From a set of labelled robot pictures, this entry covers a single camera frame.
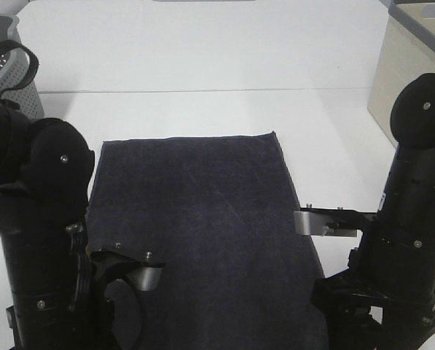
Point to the grey perforated plastic basket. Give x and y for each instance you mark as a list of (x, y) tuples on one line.
[(20, 104)]

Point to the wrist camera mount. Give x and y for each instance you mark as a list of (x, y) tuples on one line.
[(115, 261), (338, 222)]

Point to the beige fabric storage box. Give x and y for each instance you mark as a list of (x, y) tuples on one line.
[(408, 50)]

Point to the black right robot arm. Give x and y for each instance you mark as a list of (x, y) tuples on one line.
[(396, 254)]

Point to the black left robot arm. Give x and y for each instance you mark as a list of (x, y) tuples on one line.
[(58, 288)]

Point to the dark navy towel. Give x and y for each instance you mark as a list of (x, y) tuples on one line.
[(219, 213)]

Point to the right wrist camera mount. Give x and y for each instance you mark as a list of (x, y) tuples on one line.
[(338, 222)]

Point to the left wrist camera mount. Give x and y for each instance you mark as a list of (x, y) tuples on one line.
[(115, 261)]

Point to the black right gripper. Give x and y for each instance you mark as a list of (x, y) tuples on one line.
[(360, 317)]

